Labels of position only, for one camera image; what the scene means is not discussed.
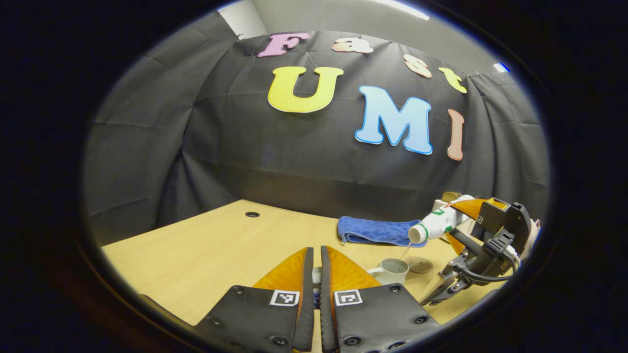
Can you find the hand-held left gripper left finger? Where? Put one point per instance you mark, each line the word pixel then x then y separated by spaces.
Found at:
pixel 306 314

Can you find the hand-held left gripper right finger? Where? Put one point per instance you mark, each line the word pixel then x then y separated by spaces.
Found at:
pixel 326 314

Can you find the black backdrop cloth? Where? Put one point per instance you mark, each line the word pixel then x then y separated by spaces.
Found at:
pixel 221 147

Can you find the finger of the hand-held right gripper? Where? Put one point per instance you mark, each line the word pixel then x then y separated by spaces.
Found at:
pixel 471 208
pixel 454 242

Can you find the white ceramic teacup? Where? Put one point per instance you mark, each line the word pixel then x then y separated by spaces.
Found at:
pixel 390 274

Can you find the brown bread slice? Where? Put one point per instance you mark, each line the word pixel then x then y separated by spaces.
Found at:
pixel 450 196

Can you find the white toaster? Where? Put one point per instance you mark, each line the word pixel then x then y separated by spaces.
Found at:
pixel 438 204

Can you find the white teacup lid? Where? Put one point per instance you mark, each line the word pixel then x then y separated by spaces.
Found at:
pixel 317 274

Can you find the round brown coaster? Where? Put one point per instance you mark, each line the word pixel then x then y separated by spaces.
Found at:
pixel 422 265

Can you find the white plastic water bottle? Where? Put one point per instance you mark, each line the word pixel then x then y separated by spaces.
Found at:
pixel 439 223

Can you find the blue towel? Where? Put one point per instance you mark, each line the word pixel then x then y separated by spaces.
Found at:
pixel 373 230

